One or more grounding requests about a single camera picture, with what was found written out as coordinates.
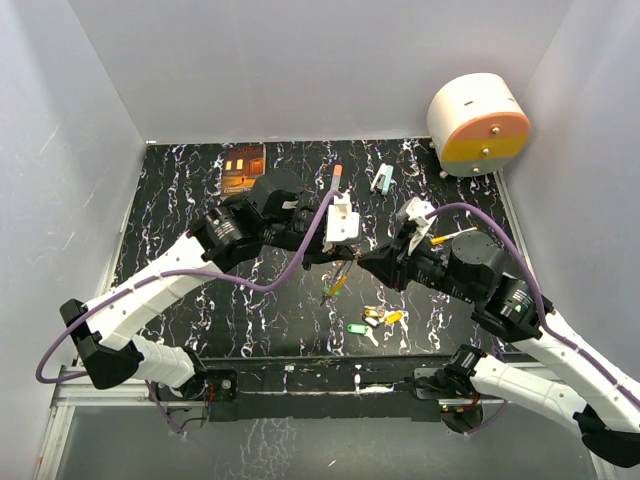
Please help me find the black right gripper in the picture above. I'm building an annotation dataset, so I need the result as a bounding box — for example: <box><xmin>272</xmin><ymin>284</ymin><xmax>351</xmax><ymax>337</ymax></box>
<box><xmin>357</xmin><ymin>226</ymin><xmax>479</xmax><ymax>304</ymax></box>

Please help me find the large keyring with yellow handle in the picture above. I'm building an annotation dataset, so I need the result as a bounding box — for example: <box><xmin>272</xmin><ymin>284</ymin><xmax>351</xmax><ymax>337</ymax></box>
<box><xmin>320</xmin><ymin>260</ymin><xmax>353</xmax><ymax>305</ymax></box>

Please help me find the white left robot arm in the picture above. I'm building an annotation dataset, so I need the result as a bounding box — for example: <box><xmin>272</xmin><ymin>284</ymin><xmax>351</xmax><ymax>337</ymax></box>
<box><xmin>60</xmin><ymin>170</ymin><xmax>361</xmax><ymax>399</ymax></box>

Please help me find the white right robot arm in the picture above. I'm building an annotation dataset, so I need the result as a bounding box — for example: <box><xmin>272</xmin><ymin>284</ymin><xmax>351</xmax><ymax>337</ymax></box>
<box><xmin>358</xmin><ymin>232</ymin><xmax>639</xmax><ymax>468</ymax></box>

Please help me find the yellow white pen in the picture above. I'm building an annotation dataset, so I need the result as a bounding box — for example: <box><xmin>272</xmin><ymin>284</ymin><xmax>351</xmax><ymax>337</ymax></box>
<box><xmin>430</xmin><ymin>226</ymin><xmax>478</xmax><ymax>246</ymax></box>

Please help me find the green key tag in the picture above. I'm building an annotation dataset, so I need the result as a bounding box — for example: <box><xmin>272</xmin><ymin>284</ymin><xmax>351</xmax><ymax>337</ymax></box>
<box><xmin>347</xmin><ymin>323</ymin><xmax>370</xmax><ymax>335</ymax></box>

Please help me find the white blue stapler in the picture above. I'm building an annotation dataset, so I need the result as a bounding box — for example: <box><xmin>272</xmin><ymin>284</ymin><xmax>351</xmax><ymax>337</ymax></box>
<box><xmin>370</xmin><ymin>163</ymin><xmax>394</xmax><ymax>196</ymax></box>

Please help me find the orange grey eraser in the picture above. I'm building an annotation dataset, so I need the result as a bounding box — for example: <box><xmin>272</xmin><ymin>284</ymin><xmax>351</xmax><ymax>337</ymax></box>
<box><xmin>331</xmin><ymin>164</ymin><xmax>343</xmax><ymax>191</ymax></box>

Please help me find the paperback book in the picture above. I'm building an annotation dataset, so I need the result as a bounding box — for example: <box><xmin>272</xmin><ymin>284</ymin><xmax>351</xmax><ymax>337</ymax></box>
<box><xmin>220</xmin><ymin>143</ymin><xmax>266</xmax><ymax>200</ymax></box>

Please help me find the white round drawer cabinet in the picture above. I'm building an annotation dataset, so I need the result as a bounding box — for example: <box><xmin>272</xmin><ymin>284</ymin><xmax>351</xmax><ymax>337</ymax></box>
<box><xmin>427</xmin><ymin>73</ymin><xmax>531</xmax><ymax>178</ymax></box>

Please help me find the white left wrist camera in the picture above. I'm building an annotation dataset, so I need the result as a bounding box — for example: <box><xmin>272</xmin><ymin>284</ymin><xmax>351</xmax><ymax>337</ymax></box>
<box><xmin>323</xmin><ymin>192</ymin><xmax>361</xmax><ymax>253</ymax></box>

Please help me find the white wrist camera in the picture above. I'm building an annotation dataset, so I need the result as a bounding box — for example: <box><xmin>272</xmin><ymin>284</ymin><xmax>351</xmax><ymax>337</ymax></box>
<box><xmin>396</xmin><ymin>197</ymin><xmax>435</xmax><ymax>256</ymax></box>
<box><xmin>323</xmin><ymin>192</ymin><xmax>361</xmax><ymax>253</ymax></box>

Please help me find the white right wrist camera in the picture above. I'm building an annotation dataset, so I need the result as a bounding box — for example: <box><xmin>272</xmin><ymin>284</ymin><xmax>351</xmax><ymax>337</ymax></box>
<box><xmin>396</xmin><ymin>197</ymin><xmax>435</xmax><ymax>256</ymax></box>

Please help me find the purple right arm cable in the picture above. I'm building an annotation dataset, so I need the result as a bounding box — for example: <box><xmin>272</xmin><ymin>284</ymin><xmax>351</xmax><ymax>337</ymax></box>
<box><xmin>424</xmin><ymin>202</ymin><xmax>640</xmax><ymax>434</ymax></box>

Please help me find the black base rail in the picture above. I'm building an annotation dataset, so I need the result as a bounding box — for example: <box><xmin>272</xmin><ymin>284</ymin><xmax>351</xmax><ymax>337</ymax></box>
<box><xmin>164</xmin><ymin>353</ymin><xmax>506</xmax><ymax>424</ymax></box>

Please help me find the aluminium frame rail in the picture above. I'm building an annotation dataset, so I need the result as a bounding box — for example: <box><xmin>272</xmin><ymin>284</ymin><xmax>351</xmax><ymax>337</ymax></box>
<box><xmin>52</xmin><ymin>360</ymin><xmax>596</xmax><ymax>406</ymax></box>

